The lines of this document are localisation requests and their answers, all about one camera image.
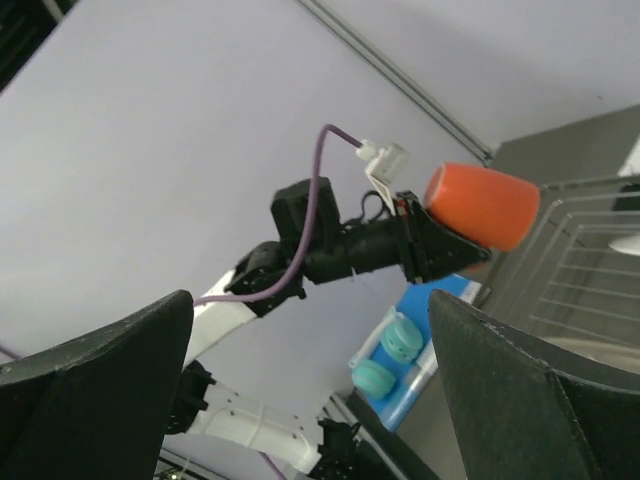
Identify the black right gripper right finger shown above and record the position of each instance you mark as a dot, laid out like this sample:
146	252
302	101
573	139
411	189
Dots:
523	408

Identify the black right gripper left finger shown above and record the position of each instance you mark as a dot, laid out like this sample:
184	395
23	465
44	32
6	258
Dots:
97	406

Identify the chrome wire dish rack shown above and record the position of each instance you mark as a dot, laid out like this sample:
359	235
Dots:
564	281

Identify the white fluted plate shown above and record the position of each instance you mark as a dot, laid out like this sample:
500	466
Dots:
628	245

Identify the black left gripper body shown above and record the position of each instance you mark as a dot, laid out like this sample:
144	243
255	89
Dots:
364	249

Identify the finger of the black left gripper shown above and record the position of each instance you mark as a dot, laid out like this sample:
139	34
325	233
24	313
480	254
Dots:
428	249

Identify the blue white headphone box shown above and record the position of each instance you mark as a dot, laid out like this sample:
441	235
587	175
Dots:
397	360

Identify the orange ceramic mug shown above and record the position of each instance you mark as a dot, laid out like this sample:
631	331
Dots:
494	209

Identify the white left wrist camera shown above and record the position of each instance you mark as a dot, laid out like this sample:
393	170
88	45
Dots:
383	165

